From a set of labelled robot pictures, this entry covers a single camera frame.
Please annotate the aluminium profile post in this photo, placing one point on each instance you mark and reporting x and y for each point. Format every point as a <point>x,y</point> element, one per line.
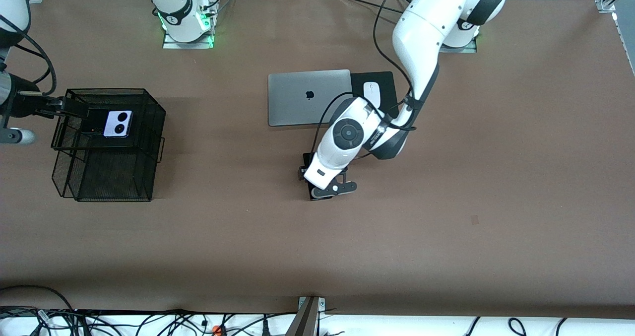
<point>305,323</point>

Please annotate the white computer mouse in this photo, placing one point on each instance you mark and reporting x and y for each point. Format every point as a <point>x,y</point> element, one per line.
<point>369,90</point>

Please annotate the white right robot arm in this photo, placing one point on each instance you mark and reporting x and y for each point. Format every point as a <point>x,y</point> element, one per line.
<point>173,8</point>

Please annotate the metal table edge bracket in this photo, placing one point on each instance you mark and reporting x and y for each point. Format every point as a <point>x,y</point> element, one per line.
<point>321,303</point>

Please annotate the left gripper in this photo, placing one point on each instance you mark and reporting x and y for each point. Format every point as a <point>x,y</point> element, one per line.
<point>305,168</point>

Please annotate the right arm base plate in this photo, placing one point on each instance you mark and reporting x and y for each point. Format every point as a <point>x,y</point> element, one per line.
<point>171,44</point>

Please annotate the silver laptop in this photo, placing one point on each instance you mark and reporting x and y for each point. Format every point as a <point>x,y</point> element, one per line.
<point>292,98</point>

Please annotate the tall black slab phone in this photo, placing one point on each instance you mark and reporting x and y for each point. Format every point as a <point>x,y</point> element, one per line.
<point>308,159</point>

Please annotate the white flip phone round lenses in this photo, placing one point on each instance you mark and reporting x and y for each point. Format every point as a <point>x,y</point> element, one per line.
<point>119,122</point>

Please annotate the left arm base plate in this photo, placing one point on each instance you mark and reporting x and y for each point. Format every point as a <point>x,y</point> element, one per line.
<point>461,49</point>

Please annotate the dark flip phone twin lenses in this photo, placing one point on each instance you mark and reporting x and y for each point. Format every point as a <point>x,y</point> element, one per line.
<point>92,125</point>

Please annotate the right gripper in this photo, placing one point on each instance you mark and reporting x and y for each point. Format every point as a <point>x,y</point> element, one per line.
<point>25,106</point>

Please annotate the black mouse pad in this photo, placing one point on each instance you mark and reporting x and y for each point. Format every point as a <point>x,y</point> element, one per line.
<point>359,80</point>

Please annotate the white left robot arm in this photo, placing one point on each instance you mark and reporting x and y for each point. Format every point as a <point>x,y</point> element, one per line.
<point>421,33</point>

